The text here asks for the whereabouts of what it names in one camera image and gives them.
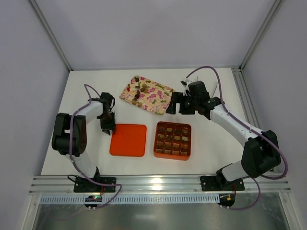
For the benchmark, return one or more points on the aluminium rail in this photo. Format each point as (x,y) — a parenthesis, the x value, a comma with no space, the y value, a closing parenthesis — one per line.
(147,184)
(245,98)

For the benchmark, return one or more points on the aluminium right side rail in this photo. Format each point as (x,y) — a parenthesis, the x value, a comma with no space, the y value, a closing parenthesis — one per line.
(245,98)

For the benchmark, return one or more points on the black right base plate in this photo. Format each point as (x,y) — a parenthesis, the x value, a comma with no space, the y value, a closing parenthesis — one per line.
(208,183)

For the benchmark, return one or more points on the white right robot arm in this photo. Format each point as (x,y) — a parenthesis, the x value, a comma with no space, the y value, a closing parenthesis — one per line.
(260,149)

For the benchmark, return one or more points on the metal tongs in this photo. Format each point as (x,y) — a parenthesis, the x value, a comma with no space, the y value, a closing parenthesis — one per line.
(210,83)

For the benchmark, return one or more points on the slotted cable duct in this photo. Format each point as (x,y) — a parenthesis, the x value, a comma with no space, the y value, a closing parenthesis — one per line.
(130,199)

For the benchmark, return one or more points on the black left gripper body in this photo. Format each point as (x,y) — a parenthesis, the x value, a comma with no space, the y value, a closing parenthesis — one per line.
(108,122)

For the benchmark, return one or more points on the orange box lid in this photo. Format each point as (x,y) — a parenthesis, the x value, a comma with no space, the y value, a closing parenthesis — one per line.
(128,140)

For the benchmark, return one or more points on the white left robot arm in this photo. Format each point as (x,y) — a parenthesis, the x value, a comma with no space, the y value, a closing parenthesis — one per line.
(70,134)

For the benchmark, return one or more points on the orange chocolate box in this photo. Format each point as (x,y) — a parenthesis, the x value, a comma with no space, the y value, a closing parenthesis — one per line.
(166,147)

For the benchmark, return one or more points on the floral tray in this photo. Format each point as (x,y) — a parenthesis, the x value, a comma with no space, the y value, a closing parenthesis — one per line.
(147,95)

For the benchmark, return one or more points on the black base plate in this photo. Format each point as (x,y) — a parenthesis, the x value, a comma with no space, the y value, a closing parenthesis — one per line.
(82,185)
(208,183)

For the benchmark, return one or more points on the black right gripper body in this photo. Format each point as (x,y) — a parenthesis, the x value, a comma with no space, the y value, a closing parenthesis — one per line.
(182,101)

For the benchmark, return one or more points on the aluminium front rail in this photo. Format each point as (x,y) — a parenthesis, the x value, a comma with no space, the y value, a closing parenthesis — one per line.
(147,184)

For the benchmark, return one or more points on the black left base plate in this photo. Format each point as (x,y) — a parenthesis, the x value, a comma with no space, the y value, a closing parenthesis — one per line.
(82,185)

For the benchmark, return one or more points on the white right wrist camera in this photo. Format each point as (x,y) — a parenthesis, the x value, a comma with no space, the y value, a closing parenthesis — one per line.
(185,84)

